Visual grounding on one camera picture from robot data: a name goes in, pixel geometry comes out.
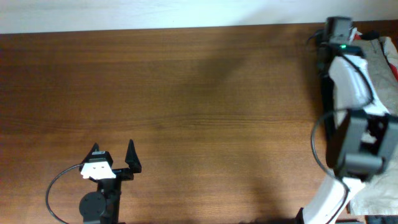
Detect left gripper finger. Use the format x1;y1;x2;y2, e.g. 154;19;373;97
81;143;99;164
125;139;142;174

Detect khaki shorts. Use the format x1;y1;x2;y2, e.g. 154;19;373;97
349;39;397;215

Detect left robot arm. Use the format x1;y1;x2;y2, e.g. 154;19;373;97
79;139;142;224

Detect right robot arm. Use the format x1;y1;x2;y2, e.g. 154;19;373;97
295;16;397;224

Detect black garment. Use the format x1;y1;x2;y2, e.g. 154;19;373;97
316;27;386;140

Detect blue jeans garment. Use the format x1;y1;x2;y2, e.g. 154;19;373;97
366;215;398;224

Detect red and white garment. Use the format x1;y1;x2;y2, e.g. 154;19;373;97
350;27;397;80

